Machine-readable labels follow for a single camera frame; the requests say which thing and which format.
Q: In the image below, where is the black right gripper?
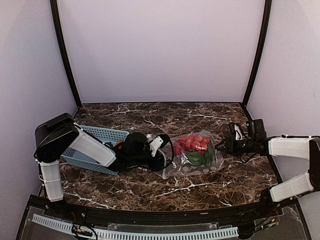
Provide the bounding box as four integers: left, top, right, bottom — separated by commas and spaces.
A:
215, 136, 256, 157

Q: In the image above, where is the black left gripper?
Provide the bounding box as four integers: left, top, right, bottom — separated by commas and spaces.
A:
129, 149, 174, 172

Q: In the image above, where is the green fake vegetable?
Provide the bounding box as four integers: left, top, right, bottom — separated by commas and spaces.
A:
187, 149, 216, 167

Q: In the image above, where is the clear zip top bag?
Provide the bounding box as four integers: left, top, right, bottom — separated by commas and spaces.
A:
156, 130, 224, 180

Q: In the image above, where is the red fake grape bunch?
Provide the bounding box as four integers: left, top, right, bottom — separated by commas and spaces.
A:
173, 133, 211, 156

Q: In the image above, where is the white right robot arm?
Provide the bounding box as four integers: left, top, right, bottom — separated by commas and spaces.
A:
214, 119, 320, 217

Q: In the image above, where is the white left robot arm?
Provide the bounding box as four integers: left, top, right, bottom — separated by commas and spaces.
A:
34, 113, 171, 218

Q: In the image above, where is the light blue plastic basket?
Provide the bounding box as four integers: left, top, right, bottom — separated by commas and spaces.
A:
61, 125, 129, 176

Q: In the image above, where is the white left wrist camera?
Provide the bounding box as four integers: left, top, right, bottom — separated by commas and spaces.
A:
146, 134, 164, 157

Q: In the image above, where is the white slotted cable duct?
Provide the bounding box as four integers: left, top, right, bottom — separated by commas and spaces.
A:
32, 214, 240, 240

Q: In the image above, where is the black front rail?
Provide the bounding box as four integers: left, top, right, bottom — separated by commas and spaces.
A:
29, 194, 298, 227

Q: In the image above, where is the black right frame post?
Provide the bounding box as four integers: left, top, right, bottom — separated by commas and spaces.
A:
241, 0, 272, 108

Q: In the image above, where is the black frame post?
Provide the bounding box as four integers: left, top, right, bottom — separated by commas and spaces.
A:
49, 0, 82, 109
241, 0, 272, 108

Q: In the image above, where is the black left frame post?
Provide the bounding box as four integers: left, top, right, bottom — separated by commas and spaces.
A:
49, 0, 82, 109

